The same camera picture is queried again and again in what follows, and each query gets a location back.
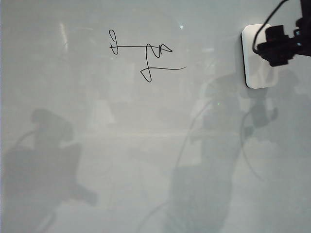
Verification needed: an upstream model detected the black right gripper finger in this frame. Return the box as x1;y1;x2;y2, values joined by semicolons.
257;25;296;67

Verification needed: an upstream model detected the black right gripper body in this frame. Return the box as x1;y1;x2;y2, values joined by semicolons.
293;0;311;57

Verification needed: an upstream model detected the white whiteboard eraser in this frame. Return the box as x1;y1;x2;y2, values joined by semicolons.
240;23;279;89

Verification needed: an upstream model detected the white glass whiteboard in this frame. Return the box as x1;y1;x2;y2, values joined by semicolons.
1;0;311;233

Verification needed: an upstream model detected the black marker scribble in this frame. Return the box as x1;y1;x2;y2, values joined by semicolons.
108;29;187;84

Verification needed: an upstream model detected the thin black camera cable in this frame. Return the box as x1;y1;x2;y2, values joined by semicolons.
252;0;290;54

